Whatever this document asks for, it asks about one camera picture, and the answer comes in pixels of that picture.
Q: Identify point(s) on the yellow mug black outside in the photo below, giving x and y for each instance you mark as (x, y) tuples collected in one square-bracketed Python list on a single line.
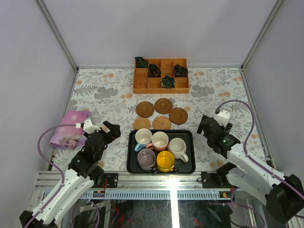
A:
[(165, 161)]

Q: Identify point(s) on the rolled dark cloth top-left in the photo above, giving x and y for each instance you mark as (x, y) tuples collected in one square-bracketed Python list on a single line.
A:
[(141, 62)]

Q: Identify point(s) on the lilac mug black handle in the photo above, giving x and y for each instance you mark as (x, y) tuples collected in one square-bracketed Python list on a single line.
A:
[(147, 160)]

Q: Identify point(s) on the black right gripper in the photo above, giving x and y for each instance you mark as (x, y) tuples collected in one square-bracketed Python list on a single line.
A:
[(226, 128)]

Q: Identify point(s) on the white speckled mug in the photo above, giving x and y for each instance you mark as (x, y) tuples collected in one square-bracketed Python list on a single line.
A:
[(178, 148)]

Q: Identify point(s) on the woven rattan coaster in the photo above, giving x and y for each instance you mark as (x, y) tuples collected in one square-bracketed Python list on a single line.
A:
[(141, 123), (161, 123)]

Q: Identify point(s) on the rolled dark cloth orange accents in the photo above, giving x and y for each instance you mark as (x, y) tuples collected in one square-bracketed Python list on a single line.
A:
[(154, 71)]

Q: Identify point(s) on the rolled dark cloth right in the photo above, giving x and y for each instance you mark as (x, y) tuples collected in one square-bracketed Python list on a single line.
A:
[(180, 71)]

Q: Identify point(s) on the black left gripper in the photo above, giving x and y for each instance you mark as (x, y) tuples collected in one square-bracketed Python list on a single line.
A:
[(104, 133)]

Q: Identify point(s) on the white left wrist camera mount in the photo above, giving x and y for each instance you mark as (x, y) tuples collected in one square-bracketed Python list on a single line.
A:
[(89, 127)]

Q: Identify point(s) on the black plastic tray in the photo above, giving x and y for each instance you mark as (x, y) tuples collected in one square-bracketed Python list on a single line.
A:
[(189, 167)]

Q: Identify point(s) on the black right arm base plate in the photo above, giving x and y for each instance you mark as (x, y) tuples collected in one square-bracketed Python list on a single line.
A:
[(213, 180)]

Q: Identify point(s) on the pink mug white inside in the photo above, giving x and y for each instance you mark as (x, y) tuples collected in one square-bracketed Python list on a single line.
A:
[(159, 142)]

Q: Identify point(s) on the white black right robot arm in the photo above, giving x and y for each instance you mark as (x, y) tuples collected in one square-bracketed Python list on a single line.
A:
[(281, 194)]

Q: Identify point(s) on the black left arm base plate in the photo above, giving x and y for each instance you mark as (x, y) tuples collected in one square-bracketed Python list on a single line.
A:
[(110, 180)]

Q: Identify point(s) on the brown wooden coaster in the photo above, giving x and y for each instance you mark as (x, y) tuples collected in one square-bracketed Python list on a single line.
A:
[(163, 106), (145, 109), (178, 116)]

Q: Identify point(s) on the rolled green leaf cloth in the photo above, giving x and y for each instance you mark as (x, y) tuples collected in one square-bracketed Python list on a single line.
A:
[(168, 82)]

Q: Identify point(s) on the blue mug white inside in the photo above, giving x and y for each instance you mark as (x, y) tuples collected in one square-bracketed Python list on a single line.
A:
[(143, 137)]

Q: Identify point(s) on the aluminium front frame rail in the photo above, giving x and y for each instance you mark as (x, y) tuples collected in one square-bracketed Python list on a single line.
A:
[(142, 186)]

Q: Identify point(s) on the orange wooden compartment box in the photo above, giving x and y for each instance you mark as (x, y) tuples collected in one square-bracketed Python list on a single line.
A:
[(142, 84)]

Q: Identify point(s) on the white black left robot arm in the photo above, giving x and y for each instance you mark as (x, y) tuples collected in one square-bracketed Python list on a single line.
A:
[(82, 174)]

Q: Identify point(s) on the purple princess print pouch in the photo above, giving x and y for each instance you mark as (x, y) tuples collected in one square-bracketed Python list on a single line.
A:
[(69, 137)]

